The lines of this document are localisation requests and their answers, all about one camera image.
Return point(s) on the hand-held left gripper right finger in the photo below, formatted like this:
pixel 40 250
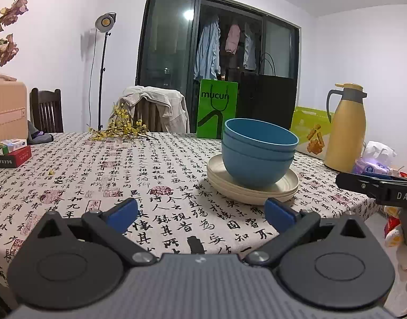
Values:
pixel 278 213

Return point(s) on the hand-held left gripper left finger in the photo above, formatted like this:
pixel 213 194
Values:
pixel 123 212

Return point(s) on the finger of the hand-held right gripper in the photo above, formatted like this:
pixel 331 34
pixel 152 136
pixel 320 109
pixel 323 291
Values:
pixel 356 182

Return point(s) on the cream plate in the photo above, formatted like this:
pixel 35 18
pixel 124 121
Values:
pixel 256 195
pixel 256 201
pixel 215 172

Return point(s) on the purple tissue packet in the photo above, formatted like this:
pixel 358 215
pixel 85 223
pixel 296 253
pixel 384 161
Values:
pixel 373 167

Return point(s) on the white plastic bag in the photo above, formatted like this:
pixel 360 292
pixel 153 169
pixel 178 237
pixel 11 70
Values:
pixel 378 151

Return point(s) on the yellow thermos jug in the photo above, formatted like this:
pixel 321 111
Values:
pixel 346 133

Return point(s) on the yellow green snack box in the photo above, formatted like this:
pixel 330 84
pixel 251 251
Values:
pixel 306 123

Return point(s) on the yellow blossom branch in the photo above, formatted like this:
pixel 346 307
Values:
pixel 120 114

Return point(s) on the brown slatted wooden chair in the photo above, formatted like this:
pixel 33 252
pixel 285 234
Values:
pixel 150 116

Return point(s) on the green paper bag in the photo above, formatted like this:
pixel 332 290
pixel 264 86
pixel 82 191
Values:
pixel 230 119

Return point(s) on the black paper bag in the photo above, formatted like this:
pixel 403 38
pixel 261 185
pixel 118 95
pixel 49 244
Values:
pixel 266 106

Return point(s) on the beige jacket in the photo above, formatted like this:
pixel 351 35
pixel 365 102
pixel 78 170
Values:
pixel 170 113

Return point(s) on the grey cloth pouch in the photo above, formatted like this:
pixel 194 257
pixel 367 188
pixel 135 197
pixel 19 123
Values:
pixel 40 138

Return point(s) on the red box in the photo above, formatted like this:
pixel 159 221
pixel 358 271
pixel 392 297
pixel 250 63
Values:
pixel 20 158

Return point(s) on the blue white box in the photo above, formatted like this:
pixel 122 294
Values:
pixel 15 144

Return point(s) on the dark wooden chair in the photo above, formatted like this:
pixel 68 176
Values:
pixel 47 95

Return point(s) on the pink suitcase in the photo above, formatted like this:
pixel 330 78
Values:
pixel 7 113

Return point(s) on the white hanging shirt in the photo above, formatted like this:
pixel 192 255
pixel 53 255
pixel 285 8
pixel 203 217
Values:
pixel 249 50

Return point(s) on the black framed sliding glass door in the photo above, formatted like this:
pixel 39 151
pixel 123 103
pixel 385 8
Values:
pixel 167 40

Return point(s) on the light blue hanging shirt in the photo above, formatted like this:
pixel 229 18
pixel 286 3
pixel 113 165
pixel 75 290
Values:
pixel 206 50

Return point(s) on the pink hanging jacket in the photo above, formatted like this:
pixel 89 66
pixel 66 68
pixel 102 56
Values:
pixel 232 38

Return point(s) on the studio light on stand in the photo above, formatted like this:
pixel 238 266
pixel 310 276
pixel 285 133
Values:
pixel 104 22

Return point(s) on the dried pink flower bouquet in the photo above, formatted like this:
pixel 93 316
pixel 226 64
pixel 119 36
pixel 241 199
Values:
pixel 5 48

